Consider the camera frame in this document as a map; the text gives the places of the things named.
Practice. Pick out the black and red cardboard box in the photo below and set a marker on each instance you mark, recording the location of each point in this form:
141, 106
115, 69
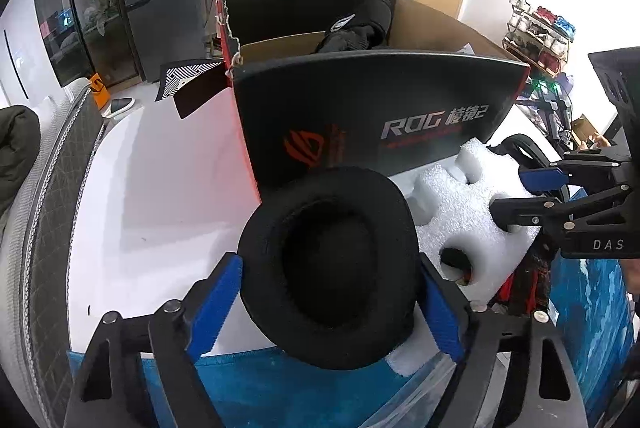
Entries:
325, 108

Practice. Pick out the grey slipper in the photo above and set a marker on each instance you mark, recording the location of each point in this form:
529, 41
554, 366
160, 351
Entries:
119, 107

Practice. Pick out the blue patterned table mat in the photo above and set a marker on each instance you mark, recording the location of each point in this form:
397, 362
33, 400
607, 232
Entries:
260, 393

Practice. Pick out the white foam block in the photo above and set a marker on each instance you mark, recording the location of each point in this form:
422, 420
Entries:
465, 208

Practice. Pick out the black round ear pad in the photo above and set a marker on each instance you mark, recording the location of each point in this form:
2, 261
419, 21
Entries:
280, 333

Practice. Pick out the clear plastic bag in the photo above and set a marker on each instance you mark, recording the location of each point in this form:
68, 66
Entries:
415, 403

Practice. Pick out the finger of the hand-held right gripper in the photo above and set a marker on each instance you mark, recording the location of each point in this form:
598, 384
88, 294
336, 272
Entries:
542, 178
515, 213

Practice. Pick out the shoe rack with shoes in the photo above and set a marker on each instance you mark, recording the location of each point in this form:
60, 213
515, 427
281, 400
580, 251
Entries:
537, 36

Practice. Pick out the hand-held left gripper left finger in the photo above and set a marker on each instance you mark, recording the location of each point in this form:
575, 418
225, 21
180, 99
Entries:
217, 303

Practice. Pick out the black equipment frame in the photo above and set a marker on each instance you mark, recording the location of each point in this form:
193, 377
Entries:
545, 108

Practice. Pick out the grey quilted mattress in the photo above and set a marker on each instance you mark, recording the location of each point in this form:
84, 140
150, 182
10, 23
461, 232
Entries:
55, 208

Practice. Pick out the orange paper bag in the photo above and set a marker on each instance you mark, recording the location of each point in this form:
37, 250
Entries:
99, 88

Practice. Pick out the black glove with oval logo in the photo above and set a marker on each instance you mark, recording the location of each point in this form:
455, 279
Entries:
360, 33

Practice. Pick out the small cardboard piece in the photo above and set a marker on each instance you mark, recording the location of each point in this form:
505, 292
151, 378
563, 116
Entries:
582, 127

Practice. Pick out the white wardrobe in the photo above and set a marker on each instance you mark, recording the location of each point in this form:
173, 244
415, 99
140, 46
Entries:
25, 48

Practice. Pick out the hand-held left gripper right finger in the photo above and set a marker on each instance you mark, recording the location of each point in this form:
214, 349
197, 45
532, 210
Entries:
442, 313

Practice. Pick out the black white patterned box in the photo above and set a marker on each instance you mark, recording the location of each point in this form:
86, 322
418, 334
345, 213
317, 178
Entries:
180, 76

